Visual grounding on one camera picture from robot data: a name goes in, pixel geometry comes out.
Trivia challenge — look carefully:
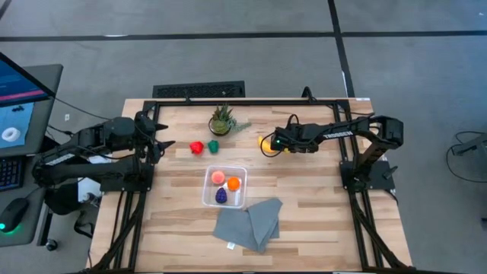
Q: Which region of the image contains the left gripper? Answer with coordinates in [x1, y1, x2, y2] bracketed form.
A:
[129, 110, 177, 165]

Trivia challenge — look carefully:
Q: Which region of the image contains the yellow toy banana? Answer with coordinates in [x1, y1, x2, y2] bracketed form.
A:
[257, 135, 275, 154]

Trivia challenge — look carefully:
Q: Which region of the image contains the clear plastic tupperware container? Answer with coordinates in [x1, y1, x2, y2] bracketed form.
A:
[201, 164, 248, 210]

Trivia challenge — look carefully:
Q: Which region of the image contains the black floor vent grate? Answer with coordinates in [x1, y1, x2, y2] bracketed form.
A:
[152, 81, 247, 99]

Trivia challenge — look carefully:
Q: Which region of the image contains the potted succulent plant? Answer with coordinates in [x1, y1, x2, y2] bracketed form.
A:
[208, 103, 252, 137]

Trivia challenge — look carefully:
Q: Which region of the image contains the white paper sheet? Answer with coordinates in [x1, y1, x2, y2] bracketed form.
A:
[77, 177, 103, 203]

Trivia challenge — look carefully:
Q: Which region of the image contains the grey knitted cloth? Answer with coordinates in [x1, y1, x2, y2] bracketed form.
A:
[212, 197, 284, 254]

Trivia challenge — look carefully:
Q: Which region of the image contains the black stool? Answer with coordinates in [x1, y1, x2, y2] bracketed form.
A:
[44, 183, 81, 216]

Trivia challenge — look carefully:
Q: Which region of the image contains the grey desk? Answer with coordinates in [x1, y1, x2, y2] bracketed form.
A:
[0, 63, 64, 248]

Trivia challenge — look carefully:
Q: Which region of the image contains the computer monitor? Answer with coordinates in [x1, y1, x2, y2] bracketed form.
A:
[0, 52, 56, 150]

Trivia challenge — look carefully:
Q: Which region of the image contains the black keyboard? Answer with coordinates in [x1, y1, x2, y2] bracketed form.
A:
[0, 156, 23, 193]

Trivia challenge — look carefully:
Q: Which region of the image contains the black computer mouse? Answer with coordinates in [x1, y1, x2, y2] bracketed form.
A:
[0, 197, 30, 233]

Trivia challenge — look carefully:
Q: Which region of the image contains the grey floor stand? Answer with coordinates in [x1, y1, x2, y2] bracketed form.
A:
[451, 135, 487, 157]

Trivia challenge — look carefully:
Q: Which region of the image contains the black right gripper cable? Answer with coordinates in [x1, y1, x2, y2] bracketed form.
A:
[259, 113, 300, 158]

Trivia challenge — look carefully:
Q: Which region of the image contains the black table cable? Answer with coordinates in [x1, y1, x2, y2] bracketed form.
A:
[301, 86, 357, 119]

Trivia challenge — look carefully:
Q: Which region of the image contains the black table frame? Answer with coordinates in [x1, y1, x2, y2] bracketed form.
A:
[89, 97, 414, 274]

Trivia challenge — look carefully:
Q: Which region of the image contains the black monitor cable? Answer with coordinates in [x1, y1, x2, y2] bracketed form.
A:
[53, 97, 111, 123]

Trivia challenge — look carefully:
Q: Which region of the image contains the black floor cable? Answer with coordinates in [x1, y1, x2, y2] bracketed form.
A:
[445, 131, 487, 183]

